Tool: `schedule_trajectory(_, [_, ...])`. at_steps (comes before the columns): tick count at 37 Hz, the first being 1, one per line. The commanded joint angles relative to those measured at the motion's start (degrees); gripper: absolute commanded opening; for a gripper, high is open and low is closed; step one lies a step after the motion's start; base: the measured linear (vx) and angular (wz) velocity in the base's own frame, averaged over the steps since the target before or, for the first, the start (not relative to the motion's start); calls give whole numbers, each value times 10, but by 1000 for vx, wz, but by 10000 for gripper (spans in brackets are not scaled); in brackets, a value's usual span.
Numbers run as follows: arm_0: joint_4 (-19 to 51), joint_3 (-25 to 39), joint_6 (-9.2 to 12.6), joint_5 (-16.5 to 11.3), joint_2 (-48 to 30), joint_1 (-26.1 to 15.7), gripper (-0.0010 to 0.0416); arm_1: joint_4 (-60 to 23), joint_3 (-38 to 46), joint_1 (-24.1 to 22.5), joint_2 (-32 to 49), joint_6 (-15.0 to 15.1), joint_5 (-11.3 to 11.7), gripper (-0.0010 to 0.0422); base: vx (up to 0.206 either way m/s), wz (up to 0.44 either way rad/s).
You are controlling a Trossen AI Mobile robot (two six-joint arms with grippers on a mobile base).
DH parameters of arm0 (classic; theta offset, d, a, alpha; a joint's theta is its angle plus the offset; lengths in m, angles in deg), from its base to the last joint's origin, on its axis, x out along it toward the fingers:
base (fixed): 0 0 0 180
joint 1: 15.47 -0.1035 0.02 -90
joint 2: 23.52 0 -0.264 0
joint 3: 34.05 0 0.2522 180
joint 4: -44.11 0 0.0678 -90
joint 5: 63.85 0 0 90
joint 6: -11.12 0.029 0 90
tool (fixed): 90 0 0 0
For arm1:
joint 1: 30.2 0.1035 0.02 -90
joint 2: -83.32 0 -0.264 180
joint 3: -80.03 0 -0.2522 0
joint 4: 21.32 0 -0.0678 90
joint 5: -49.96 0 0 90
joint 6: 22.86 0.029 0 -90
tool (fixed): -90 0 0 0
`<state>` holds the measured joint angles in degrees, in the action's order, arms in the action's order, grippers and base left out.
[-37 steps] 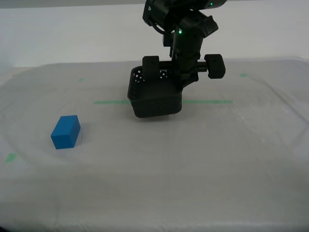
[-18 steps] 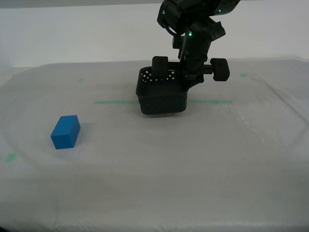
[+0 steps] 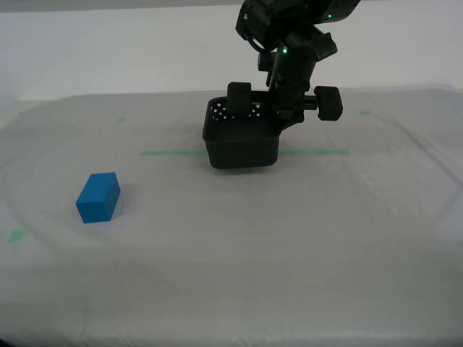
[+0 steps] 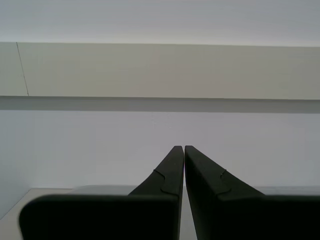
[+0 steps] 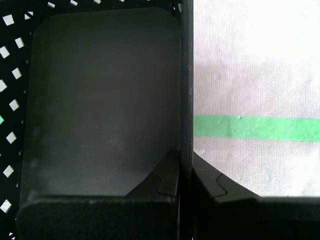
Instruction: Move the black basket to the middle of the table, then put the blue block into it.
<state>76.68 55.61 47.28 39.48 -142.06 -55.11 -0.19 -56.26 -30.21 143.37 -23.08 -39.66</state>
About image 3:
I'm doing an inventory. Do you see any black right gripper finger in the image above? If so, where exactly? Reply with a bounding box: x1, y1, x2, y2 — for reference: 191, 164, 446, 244
226, 82, 252, 119
273, 85, 344, 137

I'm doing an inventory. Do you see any white table cover sheet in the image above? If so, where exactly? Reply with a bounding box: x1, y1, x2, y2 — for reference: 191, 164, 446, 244
0, 83, 463, 347

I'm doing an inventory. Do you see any long green tape strip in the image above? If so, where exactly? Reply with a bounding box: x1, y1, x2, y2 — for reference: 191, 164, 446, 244
139, 148, 349, 158

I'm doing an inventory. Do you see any blue rectangular block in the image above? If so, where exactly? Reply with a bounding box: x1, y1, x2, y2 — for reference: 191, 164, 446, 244
75, 171, 122, 224

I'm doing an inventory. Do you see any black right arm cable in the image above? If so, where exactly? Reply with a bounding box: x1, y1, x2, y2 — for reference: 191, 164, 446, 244
240, 30, 267, 51

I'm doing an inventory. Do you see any black plastic lattice basket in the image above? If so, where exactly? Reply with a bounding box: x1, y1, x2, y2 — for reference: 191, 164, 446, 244
201, 90, 281, 171

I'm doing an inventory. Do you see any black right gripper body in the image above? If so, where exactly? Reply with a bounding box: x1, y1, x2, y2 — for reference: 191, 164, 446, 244
251, 82, 319, 116

